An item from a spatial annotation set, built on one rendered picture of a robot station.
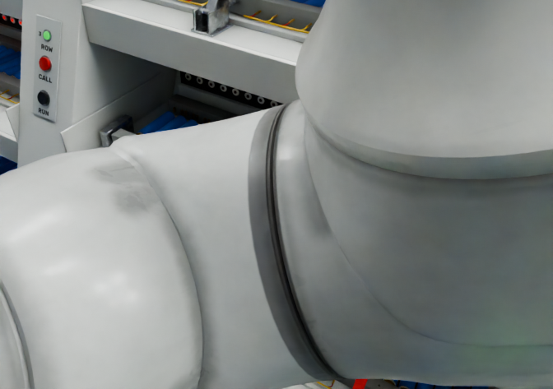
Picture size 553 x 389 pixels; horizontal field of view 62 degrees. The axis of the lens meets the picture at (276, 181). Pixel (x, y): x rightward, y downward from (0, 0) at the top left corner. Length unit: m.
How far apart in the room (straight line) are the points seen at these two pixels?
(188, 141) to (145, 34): 0.39
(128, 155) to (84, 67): 0.46
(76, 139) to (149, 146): 0.48
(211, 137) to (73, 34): 0.47
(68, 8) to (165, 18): 0.12
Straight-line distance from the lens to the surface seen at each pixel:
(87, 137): 0.65
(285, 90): 0.46
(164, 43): 0.53
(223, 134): 0.15
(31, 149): 0.69
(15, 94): 0.81
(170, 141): 0.16
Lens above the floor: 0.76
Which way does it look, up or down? 20 degrees down
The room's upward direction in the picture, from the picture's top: 14 degrees clockwise
